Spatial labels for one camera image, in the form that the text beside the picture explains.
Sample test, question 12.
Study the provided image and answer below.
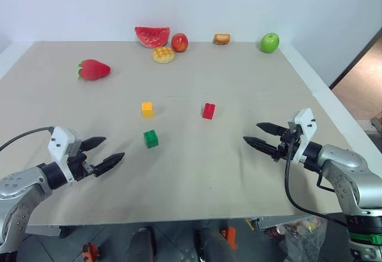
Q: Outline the red toy apple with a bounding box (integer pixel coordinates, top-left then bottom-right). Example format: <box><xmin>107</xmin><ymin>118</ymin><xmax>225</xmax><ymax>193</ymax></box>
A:
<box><xmin>171</xmin><ymin>33</ymin><xmax>189</xmax><ymax>53</ymax></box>

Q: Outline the orange and black tool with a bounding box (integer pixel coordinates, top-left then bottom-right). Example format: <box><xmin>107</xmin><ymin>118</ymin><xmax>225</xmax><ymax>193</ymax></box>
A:
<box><xmin>81</xmin><ymin>242</ymin><xmax>100</xmax><ymax>262</ymax></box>

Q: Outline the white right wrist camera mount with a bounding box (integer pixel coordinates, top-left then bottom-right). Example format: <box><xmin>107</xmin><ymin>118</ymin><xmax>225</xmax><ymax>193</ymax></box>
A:
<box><xmin>287</xmin><ymin>108</ymin><xmax>316</xmax><ymax>165</ymax></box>

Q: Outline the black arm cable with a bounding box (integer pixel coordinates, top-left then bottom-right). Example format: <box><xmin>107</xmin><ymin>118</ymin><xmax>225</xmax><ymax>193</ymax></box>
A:
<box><xmin>0</xmin><ymin>127</ymin><xmax>56</xmax><ymax>152</ymax></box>
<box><xmin>284</xmin><ymin>142</ymin><xmax>349</xmax><ymax>227</ymax></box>

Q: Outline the red toy strawberry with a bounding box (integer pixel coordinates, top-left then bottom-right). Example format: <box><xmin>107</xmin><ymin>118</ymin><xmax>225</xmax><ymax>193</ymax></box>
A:
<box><xmin>76</xmin><ymin>59</ymin><xmax>112</xmax><ymax>82</ymax></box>

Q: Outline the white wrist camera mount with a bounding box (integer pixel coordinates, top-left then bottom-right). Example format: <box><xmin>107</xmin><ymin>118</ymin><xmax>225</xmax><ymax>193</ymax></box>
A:
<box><xmin>47</xmin><ymin>126</ymin><xmax>84</xmax><ymax>183</ymax></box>
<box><xmin>287</xmin><ymin>108</ymin><xmax>316</xmax><ymax>165</ymax></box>

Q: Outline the toy watermelon slice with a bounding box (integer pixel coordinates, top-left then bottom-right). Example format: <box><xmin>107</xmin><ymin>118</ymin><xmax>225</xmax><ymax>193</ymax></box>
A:
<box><xmin>134</xmin><ymin>26</ymin><xmax>171</xmax><ymax>50</ymax></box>

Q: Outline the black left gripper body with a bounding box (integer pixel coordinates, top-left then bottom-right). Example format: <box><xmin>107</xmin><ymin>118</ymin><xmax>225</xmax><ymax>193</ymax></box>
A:
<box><xmin>67</xmin><ymin>147</ymin><xmax>98</xmax><ymax>183</ymax></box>

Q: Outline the small toy bread roll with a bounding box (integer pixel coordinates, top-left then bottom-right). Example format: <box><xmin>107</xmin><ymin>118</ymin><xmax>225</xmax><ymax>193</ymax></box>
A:
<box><xmin>213</xmin><ymin>33</ymin><xmax>232</xmax><ymax>46</ymax></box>

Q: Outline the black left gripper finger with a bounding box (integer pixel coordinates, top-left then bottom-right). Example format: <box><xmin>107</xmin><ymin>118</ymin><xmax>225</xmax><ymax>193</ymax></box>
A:
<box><xmin>93</xmin><ymin>152</ymin><xmax>126</xmax><ymax>178</ymax></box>
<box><xmin>80</xmin><ymin>136</ymin><xmax>107</xmax><ymax>152</ymax></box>

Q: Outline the red building block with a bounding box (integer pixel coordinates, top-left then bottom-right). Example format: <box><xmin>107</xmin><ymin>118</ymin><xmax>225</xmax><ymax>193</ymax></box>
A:
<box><xmin>201</xmin><ymin>103</ymin><xmax>217</xmax><ymax>121</ymax></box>

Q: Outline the yellow toy pineapple bun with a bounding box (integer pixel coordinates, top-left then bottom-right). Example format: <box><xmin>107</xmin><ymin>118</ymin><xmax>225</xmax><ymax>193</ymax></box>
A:
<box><xmin>152</xmin><ymin>46</ymin><xmax>175</xmax><ymax>64</ymax></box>

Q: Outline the green building block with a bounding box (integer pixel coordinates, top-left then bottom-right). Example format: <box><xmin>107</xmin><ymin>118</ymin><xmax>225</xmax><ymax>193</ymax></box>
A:
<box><xmin>143</xmin><ymin>129</ymin><xmax>160</xmax><ymax>149</ymax></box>

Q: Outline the yellow building block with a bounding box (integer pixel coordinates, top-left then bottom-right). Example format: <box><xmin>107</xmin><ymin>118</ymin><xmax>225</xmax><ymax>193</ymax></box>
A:
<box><xmin>140</xmin><ymin>101</ymin><xmax>155</xmax><ymax>119</ymax></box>

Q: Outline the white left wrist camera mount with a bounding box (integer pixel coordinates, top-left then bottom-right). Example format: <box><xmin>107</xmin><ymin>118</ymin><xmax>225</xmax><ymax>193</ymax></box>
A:
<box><xmin>47</xmin><ymin>126</ymin><xmax>84</xmax><ymax>183</ymax></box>

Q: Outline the clear plastic bag of items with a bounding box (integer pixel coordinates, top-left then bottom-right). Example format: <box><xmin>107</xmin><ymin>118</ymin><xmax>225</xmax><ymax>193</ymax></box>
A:
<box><xmin>264</xmin><ymin>216</ymin><xmax>328</xmax><ymax>262</ymax></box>

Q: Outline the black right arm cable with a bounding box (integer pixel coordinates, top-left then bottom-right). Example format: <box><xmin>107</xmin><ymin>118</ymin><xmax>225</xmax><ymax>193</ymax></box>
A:
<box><xmin>284</xmin><ymin>142</ymin><xmax>349</xmax><ymax>227</ymax></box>

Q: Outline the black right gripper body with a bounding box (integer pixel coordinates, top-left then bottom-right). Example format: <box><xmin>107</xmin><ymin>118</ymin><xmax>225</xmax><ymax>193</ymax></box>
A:
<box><xmin>272</xmin><ymin>127</ymin><xmax>301</xmax><ymax>163</ymax></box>

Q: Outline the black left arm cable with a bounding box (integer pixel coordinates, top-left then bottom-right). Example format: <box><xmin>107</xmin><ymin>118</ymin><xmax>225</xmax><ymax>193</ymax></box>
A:
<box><xmin>0</xmin><ymin>127</ymin><xmax>56</xmax><ymax>152</ymax></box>

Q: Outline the beige table cover sheet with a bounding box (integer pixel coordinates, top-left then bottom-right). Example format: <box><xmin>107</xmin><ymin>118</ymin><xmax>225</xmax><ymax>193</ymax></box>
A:
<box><xmin>0</xmin><ymin>40</ymin><xmax>359</xmax><ymax>226</ymax></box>

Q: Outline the grey metal table bracket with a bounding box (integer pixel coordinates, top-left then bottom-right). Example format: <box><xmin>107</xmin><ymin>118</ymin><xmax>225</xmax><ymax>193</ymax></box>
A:
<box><xmin>255</xmin><ymin>215</ymin><xmax>297</xmax><ymax>230</ymax></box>
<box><xmin>24</xmin><ymin>224</ymin><xmax>72</xmax><ymax>239</ymax></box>

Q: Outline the orange plastic clamp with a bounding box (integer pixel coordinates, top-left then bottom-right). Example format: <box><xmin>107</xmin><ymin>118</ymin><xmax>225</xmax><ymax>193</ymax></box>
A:
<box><xmin>221</xmin><ymin>226</ymin><xmax>239</xmax><ymax>249</ymax></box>

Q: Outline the dark rounded shape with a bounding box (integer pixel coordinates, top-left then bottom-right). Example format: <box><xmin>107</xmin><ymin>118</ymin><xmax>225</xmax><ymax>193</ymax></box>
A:
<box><xmin>124</xmin><ymin>227</ymin><xmax>158</xmax><ymax>262</ymax></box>
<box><xmin>193</xmin><ymin>227</ymin><xmax>237</xmax><ymax>262</ymax></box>

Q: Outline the brown wooden door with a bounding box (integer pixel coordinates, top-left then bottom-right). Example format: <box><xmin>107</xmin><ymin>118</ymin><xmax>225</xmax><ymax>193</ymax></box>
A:
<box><xmin>329</xmin><ymin>28</ymin><xmax>382</xmax><ymax>121</ymax></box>

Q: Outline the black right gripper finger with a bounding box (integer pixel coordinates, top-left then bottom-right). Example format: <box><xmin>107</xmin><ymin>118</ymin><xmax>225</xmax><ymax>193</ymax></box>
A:
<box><xmin>256</xmin><ymin>122</ymin><xmax>289</xmax><ymax>137</ymax></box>
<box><xmin>242</xmin><ymin>136</ymin><xmax>281</xmax><ymax>155</ymax></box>

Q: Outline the green toy apple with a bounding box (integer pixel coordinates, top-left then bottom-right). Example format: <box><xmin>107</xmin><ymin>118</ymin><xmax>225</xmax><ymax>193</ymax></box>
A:
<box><xmin>260</xmin><ymin>32</ymin><xmax>281</xmax><ymax>54</ymax></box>

